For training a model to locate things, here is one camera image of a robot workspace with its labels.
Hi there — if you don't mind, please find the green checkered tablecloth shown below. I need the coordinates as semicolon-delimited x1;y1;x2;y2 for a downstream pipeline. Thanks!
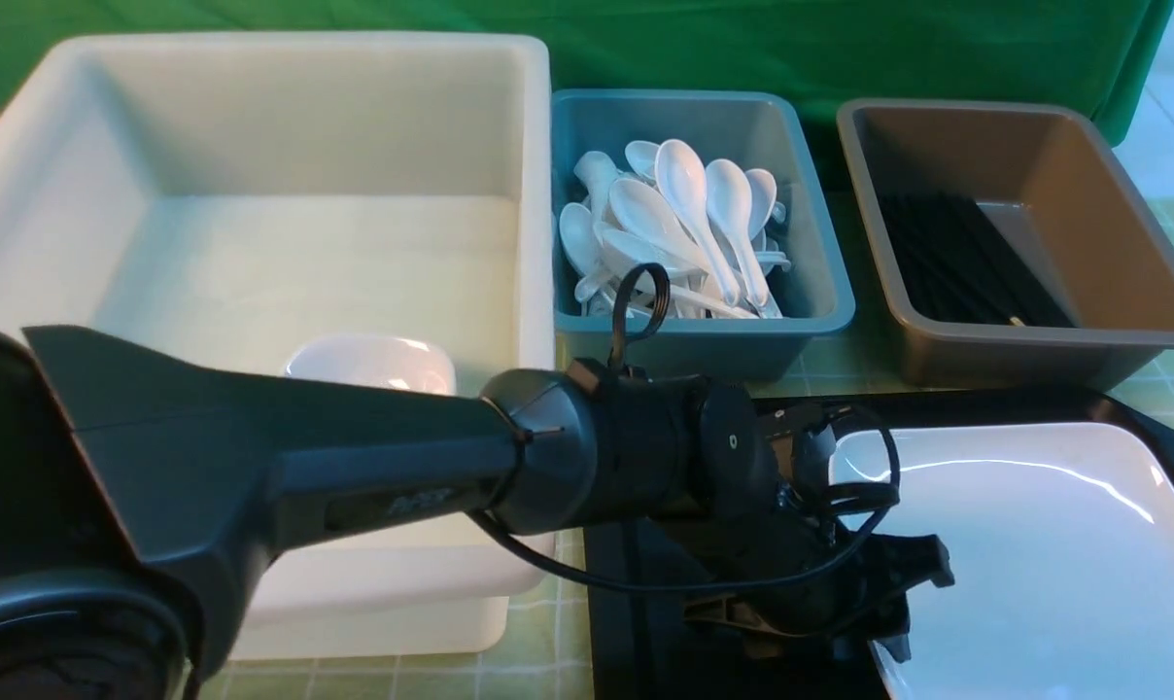
198;194;1174;700

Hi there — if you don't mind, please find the large white square plate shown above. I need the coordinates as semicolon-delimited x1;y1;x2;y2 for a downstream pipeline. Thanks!
873;422;1174;699

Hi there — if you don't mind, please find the green backdrop cloth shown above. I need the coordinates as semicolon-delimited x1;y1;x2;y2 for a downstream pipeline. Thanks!
0;1;1174;144

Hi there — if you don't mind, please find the black serving tray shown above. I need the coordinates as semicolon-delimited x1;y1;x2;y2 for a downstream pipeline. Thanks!
583;386;1174;699

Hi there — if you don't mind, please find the small white bowl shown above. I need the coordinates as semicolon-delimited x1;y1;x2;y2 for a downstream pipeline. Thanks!
284;332;457;396

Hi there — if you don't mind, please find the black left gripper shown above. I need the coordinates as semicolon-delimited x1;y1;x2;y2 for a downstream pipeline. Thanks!
684;399;954;641

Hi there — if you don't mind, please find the white soup spoon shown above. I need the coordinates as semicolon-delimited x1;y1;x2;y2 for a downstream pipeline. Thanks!
593;222;760;319
608;179;708;271
706;159;771;311
654;139;742;305
559;202;621;316

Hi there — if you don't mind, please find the large white plastic tub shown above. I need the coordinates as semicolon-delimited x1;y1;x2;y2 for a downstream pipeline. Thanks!
0;31;559;662

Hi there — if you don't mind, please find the brown plastic bin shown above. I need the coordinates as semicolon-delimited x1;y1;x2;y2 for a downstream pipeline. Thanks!
837;99;1174;390

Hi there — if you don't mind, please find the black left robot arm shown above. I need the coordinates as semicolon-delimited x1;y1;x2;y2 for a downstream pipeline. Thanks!
0;325;954;699

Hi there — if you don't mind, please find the black chopsticks bundle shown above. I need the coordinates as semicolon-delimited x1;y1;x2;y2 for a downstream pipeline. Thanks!
879;193;1077;328

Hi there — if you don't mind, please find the teal plastic bin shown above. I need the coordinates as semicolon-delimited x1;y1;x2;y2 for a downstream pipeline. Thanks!
551;88;855;382

